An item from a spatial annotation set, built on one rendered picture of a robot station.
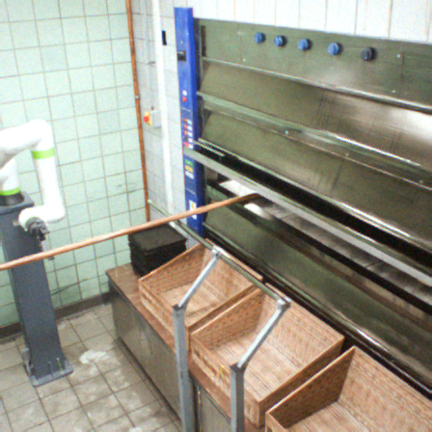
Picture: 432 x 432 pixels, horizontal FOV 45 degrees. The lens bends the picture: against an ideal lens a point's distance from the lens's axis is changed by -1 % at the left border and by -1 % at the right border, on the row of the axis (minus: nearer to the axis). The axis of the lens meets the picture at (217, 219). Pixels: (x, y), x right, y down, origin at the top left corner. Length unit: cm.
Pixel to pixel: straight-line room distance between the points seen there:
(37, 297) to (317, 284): 168
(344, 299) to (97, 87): 216
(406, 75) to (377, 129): 22
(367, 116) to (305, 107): 33
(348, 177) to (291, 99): 43
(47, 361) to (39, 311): 37
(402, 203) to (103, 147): 232
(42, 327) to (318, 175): 197
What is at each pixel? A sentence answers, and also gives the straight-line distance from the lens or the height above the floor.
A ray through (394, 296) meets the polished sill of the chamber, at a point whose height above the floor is 117.
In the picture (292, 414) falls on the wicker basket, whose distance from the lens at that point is 233.
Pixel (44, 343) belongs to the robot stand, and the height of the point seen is 27.
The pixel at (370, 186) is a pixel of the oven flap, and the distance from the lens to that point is 206.
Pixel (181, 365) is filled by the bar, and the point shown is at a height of 63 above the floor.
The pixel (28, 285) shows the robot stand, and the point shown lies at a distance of 325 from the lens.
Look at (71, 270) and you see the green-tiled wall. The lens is 398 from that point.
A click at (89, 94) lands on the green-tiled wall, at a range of 362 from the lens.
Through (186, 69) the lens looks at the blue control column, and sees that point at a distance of 300.
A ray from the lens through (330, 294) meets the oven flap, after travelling 241.
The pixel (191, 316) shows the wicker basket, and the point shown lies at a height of 59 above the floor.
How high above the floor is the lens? 232
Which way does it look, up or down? 26 degrees down
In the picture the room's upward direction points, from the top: 2 degrees counter-clockwise
